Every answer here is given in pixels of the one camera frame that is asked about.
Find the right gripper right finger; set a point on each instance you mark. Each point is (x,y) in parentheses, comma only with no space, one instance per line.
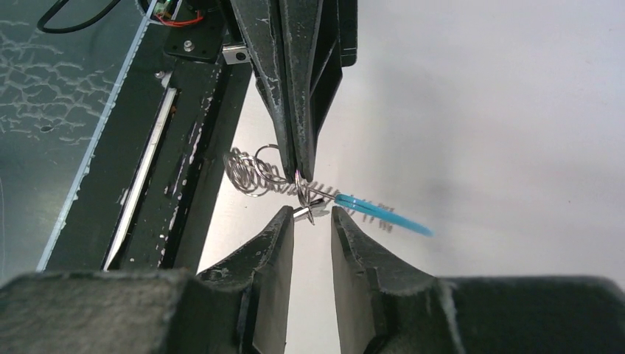
(386,305)

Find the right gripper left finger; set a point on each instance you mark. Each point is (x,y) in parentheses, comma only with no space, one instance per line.
(239,305)

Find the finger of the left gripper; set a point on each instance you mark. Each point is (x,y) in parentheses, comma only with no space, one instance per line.
(319,40)
(260,24)

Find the left small circuit board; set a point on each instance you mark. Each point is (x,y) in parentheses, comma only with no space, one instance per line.
(172,13)

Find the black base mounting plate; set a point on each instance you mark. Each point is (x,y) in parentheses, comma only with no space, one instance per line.
(146,188)

